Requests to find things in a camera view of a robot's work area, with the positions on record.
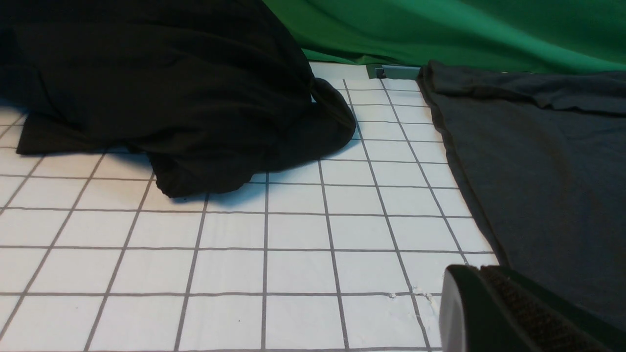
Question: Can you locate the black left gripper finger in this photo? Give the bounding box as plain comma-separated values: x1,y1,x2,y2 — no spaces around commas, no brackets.
439,264,626,352

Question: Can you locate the gray long-sleeved shirt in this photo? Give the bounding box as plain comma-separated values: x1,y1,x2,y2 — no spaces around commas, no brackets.
417,61,626,330

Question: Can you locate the green backdrop cloth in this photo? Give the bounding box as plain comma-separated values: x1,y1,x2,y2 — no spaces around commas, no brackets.
266,0,626,73

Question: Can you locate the black clothing pile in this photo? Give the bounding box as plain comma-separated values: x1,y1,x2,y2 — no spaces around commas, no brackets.
0,0,357,198

